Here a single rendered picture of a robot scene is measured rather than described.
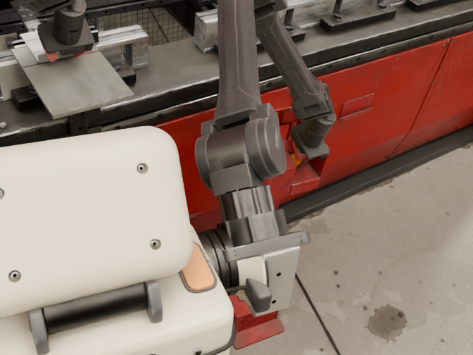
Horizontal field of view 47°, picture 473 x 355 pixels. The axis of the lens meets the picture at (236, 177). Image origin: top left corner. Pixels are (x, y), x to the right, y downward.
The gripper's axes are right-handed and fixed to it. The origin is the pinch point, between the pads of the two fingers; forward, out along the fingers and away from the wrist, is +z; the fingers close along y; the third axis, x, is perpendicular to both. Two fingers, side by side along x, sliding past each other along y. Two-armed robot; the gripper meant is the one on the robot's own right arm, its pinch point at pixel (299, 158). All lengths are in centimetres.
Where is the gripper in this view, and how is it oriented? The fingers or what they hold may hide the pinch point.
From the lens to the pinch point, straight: 150.4
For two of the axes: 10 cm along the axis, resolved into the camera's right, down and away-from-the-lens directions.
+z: -2.2, 5.1, 8.3
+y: -3.9, -8.3, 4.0
